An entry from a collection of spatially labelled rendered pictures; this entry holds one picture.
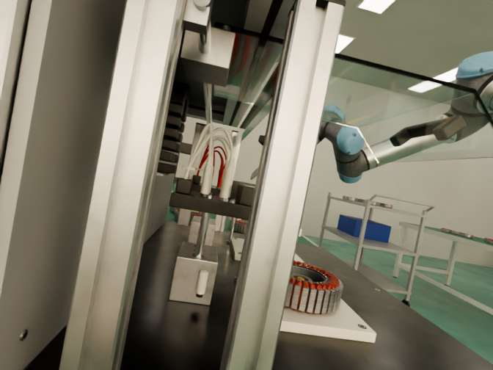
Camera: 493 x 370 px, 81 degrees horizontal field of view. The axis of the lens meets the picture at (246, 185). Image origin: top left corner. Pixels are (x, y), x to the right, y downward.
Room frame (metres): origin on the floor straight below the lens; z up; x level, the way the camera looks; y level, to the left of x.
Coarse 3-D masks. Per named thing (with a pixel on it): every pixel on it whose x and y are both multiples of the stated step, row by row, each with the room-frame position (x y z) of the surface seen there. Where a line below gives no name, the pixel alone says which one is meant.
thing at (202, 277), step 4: (200, 272) 0.33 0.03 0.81; (204, 272) 0.33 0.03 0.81; (200, 276) 0.33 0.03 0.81; (204, 276) 0.33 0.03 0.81; (200, 280) 0.33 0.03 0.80; (204, 280) 0.33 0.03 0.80; (200, 284) 0.33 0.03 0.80; (204, 284) 0.33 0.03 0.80; (196, 288) 0.34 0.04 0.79; (200, 288) 0.33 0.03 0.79; (204, 288) 0.33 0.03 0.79; (196, 292) 0.33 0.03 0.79; (200, 292) 0.33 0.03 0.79; (204, 292) 0.33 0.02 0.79; (196, 296) 0.33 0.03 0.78; (200, 296) 0.33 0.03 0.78
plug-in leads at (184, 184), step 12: (204, 132) 0.36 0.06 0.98; (204, 144) 0.36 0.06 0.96; (228, 144) 0.38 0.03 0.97; (192, 156) 0.36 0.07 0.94; (228, 156) 0.40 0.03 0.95; (192, 168) 0.35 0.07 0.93; (204, 168) 0.36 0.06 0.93; (228, 168) 0.35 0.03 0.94; (180, 180) 0.35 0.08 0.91; (192, 180) 0.36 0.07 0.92; (204, 180) 0.36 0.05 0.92; (228, 180) 0.35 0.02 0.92; (180, 192) 0.35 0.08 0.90; (204, 192) 0.36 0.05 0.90; (228, 192) 0.36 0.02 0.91
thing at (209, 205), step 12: (192, 192) 0.39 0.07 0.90; (240, 192) 0.36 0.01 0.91; (252, 192) 0.35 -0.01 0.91; (180, 204) 0.34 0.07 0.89; (192, 204) 0.34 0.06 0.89; (204, 204) 0.34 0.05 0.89; (216, 204) 0.35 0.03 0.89; (228, 204) 0.35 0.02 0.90; (240, 204) 0.35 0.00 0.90; (204, 216) 0.35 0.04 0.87; (228, 216) 0.35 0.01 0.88; (240, 216) 0.35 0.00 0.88; (204, 228) 0.35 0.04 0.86; (300, 228) 0.37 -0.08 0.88; (204, 240) 0.35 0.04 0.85
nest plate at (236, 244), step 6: (234, 240) 0.67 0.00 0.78; (240, 240) 0.68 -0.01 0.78; (234, 246) 0.61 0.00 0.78; (240, 246) 0.62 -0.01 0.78; (234, 252) 0.57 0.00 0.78; (240, 252) 0.58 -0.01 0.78; (234, 258) 0.55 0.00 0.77; (240, 258) 0.55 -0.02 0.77; (294, 258) 0.61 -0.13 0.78; (300, 258) 0.62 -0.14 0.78
